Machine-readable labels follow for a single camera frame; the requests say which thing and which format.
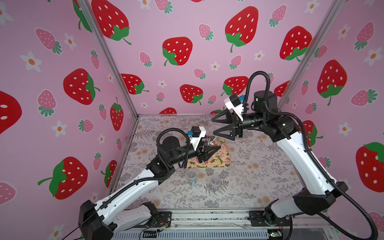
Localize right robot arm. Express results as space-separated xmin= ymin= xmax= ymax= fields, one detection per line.
xmin=212 ymin=71 xmax=379 ymax=240

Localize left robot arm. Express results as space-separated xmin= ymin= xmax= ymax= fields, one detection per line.
xmin=78 ymin=127 xmax=221 ymax=240

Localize clear jar blue candies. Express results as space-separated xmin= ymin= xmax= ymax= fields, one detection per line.
xmin=186 ymin=169 xmax=197 ymax=185

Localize clear jar middle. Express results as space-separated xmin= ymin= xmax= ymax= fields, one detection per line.
xmin=210 ymin=176 xmax=222 ymax=188

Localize floral rectangular tray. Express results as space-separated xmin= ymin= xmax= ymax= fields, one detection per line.
xmin=187 ymin=139 xmax=231 ymax=169

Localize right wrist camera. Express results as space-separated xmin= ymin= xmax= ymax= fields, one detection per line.
xmin=224 ymin=94 xmax=245 ymax=121

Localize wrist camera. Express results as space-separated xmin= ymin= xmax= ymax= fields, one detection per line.
xmin=224 ymin=94 xmax=245 ymax=121
xmin=188 ymin=126 xmax=207 ymax=151

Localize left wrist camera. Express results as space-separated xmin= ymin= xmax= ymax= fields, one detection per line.
xmin=188 ymin=126 xmax=207 ymax=151

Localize aluminium front rail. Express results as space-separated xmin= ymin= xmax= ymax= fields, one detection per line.
xmin=86 ymin=208 xmax=338 ymax=240

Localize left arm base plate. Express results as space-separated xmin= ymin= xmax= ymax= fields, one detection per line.
xmin=134 ymin=211 xmax=172 ymax=228

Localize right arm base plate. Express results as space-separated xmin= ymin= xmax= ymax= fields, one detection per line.
xmin=249 ymin=211 xmax=290 ymax=227

